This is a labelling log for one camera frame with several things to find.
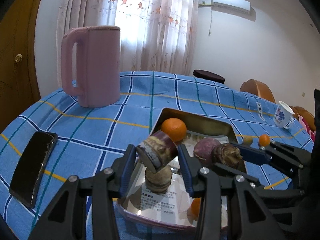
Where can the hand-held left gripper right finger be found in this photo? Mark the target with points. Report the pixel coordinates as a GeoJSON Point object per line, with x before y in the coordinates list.
{"type": "Point", "coordinates": [185, 170]}

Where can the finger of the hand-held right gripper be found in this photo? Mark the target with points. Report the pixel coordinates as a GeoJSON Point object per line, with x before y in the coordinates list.
{"type": "Point", "coordinates": [222, 168]}
{"type": "Point", "coordinates": [252, 155]}

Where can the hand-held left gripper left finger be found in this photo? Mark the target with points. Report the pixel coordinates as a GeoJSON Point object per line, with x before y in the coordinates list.
{"type": "Point", "coordinates": [126, 172]}

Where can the round purple fruit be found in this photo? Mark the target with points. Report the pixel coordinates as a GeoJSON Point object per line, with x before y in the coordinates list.
{"type": "Point", "coordinates": [203, 148]}

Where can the small orange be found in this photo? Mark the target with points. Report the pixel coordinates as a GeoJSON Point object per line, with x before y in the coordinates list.
{"type": "Point", "coordinates": [264, 140]}
{"type": "Point", "coordinates": [195, 208]}

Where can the large orange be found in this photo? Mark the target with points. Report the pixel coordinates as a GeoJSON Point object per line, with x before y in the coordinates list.
{"type": "Point", "coordinates": [173, 128]}

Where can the rectangular metal tin box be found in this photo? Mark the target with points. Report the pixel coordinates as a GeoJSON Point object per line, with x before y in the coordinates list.
{"type": "Point", "coordinates": [205, 123]}

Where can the printed paper leaflet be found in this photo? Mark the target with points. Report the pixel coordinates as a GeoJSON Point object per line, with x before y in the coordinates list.
{"type": "Point", "coordinates": [162, 205]}

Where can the white mug with blue print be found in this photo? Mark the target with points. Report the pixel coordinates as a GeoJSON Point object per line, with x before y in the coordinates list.
{"type": "Point", "coordinates": [281, 116]}

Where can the blue plaid tablecloth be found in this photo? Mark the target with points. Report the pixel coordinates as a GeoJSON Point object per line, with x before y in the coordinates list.
{"type": "Point", "coordinates": [100, 130]}

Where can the pink floral pillow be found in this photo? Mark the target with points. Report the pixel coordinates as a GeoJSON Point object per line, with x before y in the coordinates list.
{"type": "Point", "coordinates": [306, 123]}

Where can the brown leather armchair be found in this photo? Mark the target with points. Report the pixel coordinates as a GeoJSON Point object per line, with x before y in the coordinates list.
{"type": "Point", "coordinates": [255, 87]}

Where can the dark round stool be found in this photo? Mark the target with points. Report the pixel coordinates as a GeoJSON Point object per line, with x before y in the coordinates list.
{"type": "Point", "coordinates": [207, 74]}

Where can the black smartphone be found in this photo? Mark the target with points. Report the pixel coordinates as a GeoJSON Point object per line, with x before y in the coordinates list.
{"type": "Point", "coordinates": [32, 167]}

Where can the pink electric kettle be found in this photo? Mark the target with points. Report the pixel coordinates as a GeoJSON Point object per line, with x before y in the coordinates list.
{"type": "Point", "coordinates": [100, 67]}

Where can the wooden door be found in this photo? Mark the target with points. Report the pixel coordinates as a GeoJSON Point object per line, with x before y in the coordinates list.
{"type": "Point", "coordinates": [17, 80]}

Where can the sheer floral curtain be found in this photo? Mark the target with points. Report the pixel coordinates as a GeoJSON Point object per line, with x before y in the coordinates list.
{"type": "Point", "coordinates": [150, 30]}

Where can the white air conditioner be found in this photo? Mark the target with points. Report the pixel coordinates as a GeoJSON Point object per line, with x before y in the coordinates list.
{"type": "Point", "coordinates": [231, 2]}

